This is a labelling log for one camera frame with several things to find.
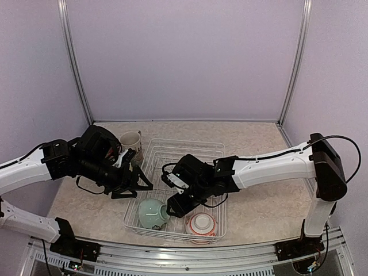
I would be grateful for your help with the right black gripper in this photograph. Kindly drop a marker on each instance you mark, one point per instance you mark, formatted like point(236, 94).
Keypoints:
point(180, 208)

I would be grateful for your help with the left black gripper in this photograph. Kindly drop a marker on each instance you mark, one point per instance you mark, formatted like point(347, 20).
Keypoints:
point(122, 183)

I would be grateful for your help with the light green flower bowl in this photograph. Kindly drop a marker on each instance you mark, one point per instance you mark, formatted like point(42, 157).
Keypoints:
point(152, 214)

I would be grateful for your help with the white red rimmed bowl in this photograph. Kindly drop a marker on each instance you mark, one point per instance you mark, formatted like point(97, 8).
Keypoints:
point(201, 224)

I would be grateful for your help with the teal floral mug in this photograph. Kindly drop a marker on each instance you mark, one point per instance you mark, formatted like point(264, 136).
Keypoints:
point(132, 140)

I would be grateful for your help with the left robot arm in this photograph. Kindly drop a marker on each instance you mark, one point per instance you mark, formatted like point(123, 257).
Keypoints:
point(49, 161)

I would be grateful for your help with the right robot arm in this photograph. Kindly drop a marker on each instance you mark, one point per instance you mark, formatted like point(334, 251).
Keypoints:
point(316, 159)

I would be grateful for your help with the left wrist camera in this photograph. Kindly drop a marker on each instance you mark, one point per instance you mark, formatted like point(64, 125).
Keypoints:
point(126, 156)

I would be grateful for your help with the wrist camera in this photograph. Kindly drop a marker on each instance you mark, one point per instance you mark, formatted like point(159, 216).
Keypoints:
point(126, 156)
point(174, 181)

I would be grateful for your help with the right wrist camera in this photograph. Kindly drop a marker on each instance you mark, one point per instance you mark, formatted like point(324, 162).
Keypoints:
point(174, 181)

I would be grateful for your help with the white wire dish rack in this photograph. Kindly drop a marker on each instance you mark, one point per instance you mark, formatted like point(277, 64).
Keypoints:
point(158, 153)

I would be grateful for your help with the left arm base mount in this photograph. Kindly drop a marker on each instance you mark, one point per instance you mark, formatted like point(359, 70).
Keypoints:
point(68, 245)

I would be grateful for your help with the aluminium front frame rail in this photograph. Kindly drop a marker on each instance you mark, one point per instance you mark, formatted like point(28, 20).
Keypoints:
point(127, 259)

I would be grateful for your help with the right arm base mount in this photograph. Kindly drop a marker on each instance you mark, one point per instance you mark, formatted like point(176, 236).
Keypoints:
point(299, 247)

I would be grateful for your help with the left aluminium corner post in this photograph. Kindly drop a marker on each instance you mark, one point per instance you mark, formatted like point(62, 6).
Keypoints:
point(67, 34)

